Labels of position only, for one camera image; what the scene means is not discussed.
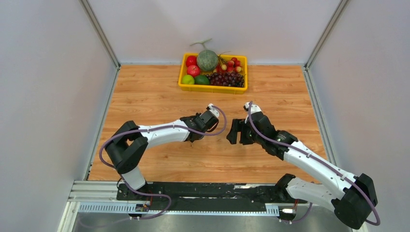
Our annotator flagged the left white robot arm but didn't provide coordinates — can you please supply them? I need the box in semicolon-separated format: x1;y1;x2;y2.
101;106;220;200

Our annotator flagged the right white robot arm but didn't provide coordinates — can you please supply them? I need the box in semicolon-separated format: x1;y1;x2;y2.
226;112;381;230

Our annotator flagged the dark green avocado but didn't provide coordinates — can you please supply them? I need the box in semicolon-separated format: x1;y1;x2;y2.
194;75;210;85

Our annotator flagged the light green lime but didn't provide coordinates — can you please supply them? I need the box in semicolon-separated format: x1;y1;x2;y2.
181;74;195;85

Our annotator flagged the dark purple grape bunch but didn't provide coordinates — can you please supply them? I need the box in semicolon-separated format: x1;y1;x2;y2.
205;72;246;87

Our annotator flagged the pink red apple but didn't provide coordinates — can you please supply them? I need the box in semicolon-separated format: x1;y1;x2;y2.
187;65;201;77

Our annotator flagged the yellow plastic tray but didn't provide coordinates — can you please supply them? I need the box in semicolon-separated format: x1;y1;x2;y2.
178;53;249;94

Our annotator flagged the red cherry bunch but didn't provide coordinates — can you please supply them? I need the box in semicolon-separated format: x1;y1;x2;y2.
214;52;245;73

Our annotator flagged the green netted melon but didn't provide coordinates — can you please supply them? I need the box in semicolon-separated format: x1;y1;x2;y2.
190;38;219;72

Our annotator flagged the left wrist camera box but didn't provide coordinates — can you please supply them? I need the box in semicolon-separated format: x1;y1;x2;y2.
206;103;220;118

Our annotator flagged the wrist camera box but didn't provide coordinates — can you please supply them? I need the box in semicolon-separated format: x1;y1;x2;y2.
206;103;220;118
244;101;262;123

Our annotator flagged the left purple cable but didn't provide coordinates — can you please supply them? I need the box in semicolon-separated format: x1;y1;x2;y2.
98;105;227;220

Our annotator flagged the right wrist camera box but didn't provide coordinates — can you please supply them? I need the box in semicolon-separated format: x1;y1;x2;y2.
244;101;262;123

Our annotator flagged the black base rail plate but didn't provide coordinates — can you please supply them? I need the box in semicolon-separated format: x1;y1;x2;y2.
116;182;295;212

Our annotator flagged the white slotted cable duct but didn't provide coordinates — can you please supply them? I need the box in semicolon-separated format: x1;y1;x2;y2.
77;202;280;217

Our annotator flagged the right aluminium corner post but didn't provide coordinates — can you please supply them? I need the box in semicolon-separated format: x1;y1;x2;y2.
304;0;350;70

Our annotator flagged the aluminium corner post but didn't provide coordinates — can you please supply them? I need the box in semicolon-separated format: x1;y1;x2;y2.
79;0;121;70
304;0;350;70

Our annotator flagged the left aluminium corner post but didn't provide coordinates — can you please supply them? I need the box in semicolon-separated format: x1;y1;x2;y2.
79;0;121;70

